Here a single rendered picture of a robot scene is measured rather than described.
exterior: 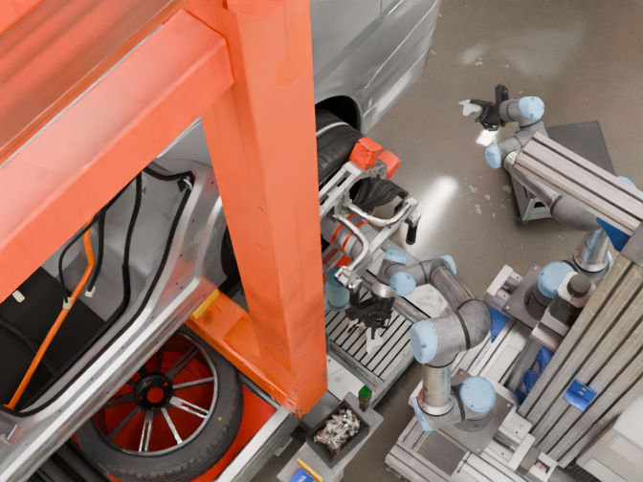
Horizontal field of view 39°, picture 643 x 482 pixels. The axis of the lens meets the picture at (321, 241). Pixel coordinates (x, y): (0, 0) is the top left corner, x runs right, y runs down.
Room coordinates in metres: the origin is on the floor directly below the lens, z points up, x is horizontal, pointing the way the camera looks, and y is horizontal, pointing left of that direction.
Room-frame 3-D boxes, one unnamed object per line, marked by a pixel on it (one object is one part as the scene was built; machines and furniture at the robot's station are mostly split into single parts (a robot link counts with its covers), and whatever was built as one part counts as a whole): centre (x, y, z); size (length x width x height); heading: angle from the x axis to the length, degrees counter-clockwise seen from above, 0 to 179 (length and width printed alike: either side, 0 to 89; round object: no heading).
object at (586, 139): (2.09, -1.12, 0.17); 0.43 x 0.36 x 0.34; 95
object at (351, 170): (1.53, -0.05, 0.85); 0.54 x 0.07 x 0.54; 138
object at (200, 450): (1.03, 0.67, 0.39); 0.66 x 0.66 x 0.24
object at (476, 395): (0.81, -0.47, 0.98); 0.13 x 0.12 x 0.14; 104
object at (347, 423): (0.83, -0.03, 0.51); 0.20 x 0.14 x 0.13; 130
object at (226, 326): (1.22, 0.36, 0.69); 0.52 x 0.17 x 0.35; 48
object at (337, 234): (1.49, -0.10, 0.85); 0.21 x 0.14 x 0.14; 48
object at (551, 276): (1.20, -0.80, 0.98); 0.13 x 0.12 x 0.14; 116
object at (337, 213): (1.38, -0.08, 1.03); 0.19 x 0.18 x 0.11; 48
